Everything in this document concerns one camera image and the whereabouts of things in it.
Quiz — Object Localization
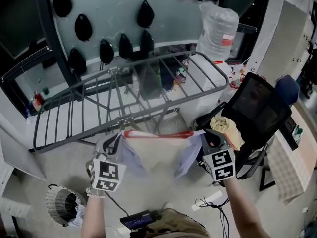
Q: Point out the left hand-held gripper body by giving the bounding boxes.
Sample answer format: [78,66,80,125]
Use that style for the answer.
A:
[89,152,127,192]

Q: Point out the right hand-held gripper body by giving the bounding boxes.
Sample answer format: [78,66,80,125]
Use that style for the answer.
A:
[201,144,236,183]

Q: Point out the grey metal drying rack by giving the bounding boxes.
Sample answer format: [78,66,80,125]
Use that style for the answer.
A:
[33,51,228,153]

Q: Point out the white and blue garment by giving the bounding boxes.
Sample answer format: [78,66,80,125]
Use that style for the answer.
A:
[118,129,206,178]

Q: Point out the person's right forearm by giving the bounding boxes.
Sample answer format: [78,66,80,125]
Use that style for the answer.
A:
[222,176,256,238]

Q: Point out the person's left forearm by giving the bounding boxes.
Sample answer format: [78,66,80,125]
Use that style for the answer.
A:
[80,194,107,238]

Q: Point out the yellow cloth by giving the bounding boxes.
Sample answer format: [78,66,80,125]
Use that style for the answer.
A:
[210,116,246,151]

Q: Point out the black office chair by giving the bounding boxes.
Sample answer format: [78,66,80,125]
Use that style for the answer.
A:
[195,72,299,192]

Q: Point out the grey woven laundry basket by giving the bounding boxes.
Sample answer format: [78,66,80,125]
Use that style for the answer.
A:
[45,184,87,227]

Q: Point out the white textured panel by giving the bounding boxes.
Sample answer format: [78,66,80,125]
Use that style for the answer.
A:
[266,132,310,205]

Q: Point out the person's khaki trousers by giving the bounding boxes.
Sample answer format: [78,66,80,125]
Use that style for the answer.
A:
[146,208,211,238]

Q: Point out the red drink bottle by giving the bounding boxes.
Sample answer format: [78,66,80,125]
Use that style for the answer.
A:
[33,92,44,106]

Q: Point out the blue padded chair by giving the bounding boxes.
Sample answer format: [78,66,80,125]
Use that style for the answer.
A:
[274,74,300,106]

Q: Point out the black bag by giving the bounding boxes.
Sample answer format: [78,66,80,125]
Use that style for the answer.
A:
[42,57,56,69]

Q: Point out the large clear water jug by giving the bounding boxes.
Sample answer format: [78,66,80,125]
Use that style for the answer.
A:
[197,1,240,61]

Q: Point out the group of black caps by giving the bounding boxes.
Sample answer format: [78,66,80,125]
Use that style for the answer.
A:
[52,0,220,76]

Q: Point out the white bead bracelet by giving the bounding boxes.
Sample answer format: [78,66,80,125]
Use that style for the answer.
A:
[86,186,106,197]

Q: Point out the black waist recorder device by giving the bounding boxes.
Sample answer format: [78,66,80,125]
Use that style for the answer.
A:
[119,209,161,230]

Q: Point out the black window frame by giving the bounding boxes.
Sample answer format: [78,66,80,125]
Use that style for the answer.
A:
[0,0,82,84]

